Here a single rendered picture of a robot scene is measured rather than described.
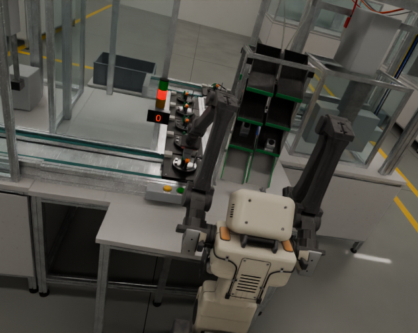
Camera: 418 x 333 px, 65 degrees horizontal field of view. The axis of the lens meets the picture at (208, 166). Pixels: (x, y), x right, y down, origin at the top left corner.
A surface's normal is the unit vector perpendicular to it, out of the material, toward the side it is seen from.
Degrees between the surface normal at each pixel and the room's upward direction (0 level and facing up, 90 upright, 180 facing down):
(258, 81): 25
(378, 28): 90
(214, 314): 82
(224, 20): 90
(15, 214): 90
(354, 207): 90
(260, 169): 45
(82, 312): 0
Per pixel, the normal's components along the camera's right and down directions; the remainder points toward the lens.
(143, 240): 0.23, -0.82
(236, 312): 0.02, 0.42
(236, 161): 0.08, -0.21
